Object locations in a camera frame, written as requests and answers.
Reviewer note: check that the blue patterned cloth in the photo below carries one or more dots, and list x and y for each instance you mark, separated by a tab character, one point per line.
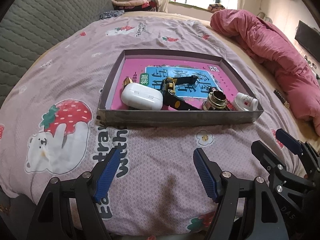
111	14

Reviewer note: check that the pink strawberry bear blanket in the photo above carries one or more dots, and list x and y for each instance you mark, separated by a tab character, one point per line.
49	128

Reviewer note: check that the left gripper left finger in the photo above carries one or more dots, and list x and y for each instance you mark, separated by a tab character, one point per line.
52	218

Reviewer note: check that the small black clip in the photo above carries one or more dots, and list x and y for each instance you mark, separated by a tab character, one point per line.
212	89

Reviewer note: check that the brass metal fitting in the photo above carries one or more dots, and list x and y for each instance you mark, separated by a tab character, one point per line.
216	100

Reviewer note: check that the grey quilted headboard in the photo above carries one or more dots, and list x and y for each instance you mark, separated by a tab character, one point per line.
31	27

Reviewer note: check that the folded clothes stack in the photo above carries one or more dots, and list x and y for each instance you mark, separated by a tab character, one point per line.
135	5

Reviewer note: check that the white medicine bottle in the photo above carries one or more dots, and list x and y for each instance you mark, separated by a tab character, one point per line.
246	102

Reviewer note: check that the shallow grey cardboard box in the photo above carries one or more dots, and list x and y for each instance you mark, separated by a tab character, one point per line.
168	116

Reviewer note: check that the red lighter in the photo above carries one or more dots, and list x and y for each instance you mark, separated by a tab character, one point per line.
230	107

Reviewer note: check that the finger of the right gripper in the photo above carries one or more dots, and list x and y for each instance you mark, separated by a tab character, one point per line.
266	157
288	139

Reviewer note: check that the pink and blue book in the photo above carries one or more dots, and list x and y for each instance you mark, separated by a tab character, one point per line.
151	72

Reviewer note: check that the white earbuds case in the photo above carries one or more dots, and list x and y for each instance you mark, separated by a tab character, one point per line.
142	97

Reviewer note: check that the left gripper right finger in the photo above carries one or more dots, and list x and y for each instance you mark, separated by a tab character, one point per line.
246	209

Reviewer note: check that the black television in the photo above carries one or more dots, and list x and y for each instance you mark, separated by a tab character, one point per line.
309	39

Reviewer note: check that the crumpled pink duvet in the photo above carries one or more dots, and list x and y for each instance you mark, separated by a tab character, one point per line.
267	45

